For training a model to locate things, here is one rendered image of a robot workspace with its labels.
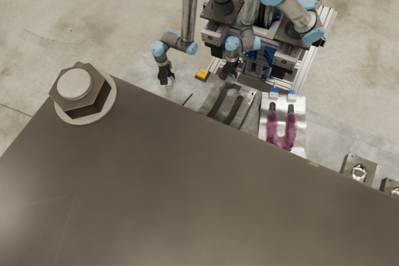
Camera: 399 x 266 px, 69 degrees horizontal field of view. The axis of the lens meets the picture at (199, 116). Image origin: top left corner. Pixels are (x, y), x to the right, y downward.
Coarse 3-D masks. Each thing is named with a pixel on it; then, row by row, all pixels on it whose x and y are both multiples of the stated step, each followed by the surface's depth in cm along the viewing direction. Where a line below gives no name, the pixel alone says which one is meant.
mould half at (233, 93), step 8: (216, 80) 182; (216, 88) 179; (224, 88) 179; (232, 88) 178; (208, 96) 178; (216, 96) 178; (232, 96) 176; (248, 96) 175; (208, 104) 176; (224, 104) 175; (232, 104) 174; (248, 104) 173; (200, 112) 170; (208, 112) 171; (224, 112) 173; (240, 112) 172; (224, 120) 168; (240, 120) 169
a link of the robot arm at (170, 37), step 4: (168, 28) 167; (164, 32) 166; (168, 32) 164; (172, 32) 165; (164, 36) 163; (168, 36) 163; (172, 36) 163; (176, 36) 163; (160, 40) 163; (164, 40) 162; (168, 40) 163; (172, 40) 162; (176, 40) 162; (168, 44) 163; (172, 44) 163
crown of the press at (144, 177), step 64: (64, 128) 50; (128, 128) 49; (192, 128) 48; (0, 192) 46; (64, 192) 45; (128, 192) 44; (192, 192) 43; (256, 192) 42; (320, 192) 42; (384, 192) 41; (0, 256) 42; (64, 256) 41; (128, 256) 40; (192, 256) 40; (256, 256) 39; (320, 256) 38; (384, 256) 38
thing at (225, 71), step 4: (228, 64) 171; (232, 64) 170; (224, 68) 172; (228, 68) 171; (220, 72) 173; (224, 72) 172; (228, 72) 171; (220, 76) 172; (224, 76) 172; (224, 80) 174
